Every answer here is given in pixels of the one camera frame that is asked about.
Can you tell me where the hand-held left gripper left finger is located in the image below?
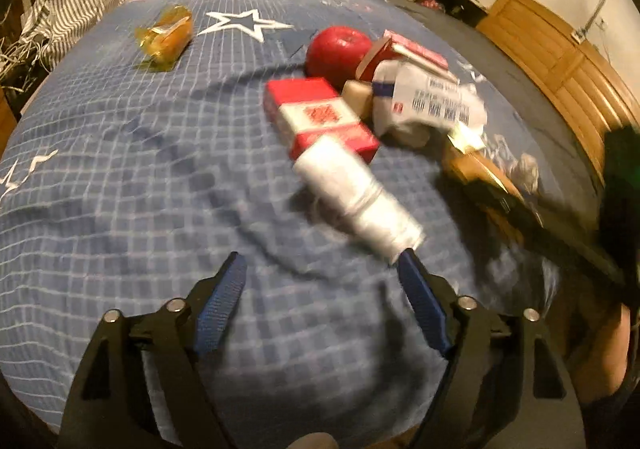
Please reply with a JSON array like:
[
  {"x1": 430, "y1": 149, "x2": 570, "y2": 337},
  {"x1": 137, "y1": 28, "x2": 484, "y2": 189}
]
[{"x1": 60, "y1": 251, "x2": 248, "y2": 449}]

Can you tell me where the red and white box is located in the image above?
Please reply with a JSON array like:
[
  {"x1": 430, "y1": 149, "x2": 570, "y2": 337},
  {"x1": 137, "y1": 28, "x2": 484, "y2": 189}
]
[
  {"x1": 264, "y1": 76, "x2": 382, "y2": 164},
  {"x1": 357, "y1": 29, "x2": 451, "y2": 82}
]

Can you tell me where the white wall cable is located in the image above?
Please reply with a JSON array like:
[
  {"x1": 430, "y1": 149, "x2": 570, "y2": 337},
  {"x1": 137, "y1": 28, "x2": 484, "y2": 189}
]
[{"x1": 572, "y1": 0, "x2": 618, "y2": 45}]

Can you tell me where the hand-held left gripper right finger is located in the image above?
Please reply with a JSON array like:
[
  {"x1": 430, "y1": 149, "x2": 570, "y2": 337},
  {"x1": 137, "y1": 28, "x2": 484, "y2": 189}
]
[{"x1": 397, "y1": 248, "x2": 586, "y2": 449}]

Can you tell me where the beige soap bar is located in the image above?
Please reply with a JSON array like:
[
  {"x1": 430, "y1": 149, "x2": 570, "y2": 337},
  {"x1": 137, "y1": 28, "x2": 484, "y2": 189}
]
[{"x1": 341, "y1": 79, "x2": 376, "y2": 120}]

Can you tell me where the gold foil wrapper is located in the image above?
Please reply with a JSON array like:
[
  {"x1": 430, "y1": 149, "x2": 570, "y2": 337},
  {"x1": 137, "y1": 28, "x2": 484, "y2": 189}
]
[{"x1": 445, "y1": 122, "x2": 486, "y2": 152}]

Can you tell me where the blue checked star bedsheet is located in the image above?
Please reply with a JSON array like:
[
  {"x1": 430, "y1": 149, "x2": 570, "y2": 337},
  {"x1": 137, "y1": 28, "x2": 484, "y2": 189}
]
[{"x1": 0, "y1": 0, "x2": 566, "y2": 445}]

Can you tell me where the brown box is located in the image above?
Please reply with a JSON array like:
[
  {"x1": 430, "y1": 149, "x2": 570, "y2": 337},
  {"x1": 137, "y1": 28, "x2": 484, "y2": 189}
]
[{"x1": 442, "y1": 152, "x2": 526, "y2": 210}]

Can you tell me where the orange plastic wrapper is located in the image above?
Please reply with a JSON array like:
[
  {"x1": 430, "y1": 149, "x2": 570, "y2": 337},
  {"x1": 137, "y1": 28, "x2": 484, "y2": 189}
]
[{"x1": 134, "y1": 4, "x2": 195, "y2": 72}]

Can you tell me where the clear crumpled plastic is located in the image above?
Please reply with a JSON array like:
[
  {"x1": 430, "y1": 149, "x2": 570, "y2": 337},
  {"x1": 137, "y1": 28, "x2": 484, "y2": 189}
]
[{"x1": 507, "y1": 152, "x2": 541, "y2": 195}]

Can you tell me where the tangle of white cables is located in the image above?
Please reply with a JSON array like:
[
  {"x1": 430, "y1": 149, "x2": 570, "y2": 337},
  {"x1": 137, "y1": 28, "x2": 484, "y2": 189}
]
[{"x1": 0, "y1": 4, "x2": 46, "y2": 95}]

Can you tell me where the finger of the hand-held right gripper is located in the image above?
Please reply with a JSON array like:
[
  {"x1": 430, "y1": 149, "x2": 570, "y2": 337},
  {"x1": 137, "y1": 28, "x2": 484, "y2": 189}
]
[{"x1": 462, "y1": 179, "x2": 626, "y2": 287}]

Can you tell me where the person's right forearm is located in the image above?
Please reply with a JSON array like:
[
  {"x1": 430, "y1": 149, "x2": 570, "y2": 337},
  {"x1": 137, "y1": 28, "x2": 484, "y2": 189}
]
[{"x1": 565, "y1": 301, "x2": 636, "y2": 405}]

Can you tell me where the red apple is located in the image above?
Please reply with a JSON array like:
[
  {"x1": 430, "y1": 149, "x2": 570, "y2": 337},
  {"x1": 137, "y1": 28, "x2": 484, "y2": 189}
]
[{"x1": 305, "y1": 26, "x2": 383, "y2": 82}]

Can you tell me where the white barcode paper packet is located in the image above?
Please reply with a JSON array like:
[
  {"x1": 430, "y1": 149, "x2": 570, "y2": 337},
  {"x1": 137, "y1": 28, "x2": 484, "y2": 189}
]
[{"x1": 372, "y1": 60, "x2": 488, "y2": 130}]

